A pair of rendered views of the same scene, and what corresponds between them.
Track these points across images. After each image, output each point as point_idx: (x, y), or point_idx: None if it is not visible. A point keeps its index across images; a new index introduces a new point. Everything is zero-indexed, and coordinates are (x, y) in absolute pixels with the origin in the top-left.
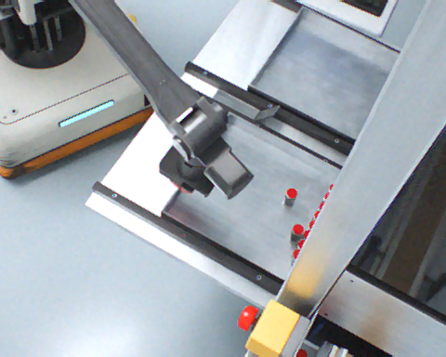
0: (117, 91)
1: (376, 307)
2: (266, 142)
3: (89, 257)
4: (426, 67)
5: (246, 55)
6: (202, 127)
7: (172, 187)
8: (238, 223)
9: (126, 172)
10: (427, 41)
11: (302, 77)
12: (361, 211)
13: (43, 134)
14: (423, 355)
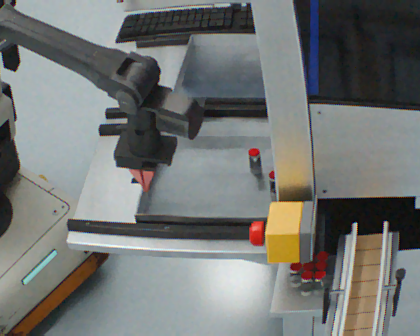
0: (55, 239)
1: (350, 133)
2: (210, 136)
3: None
4: None
5: None
6: (138, 71)
7: (136, 202)
8: (215, 204)
9: (89, 207)
10: None
11: (218, 80)
12: (281, 16)
13: (14, 294)
14: (403, 169)
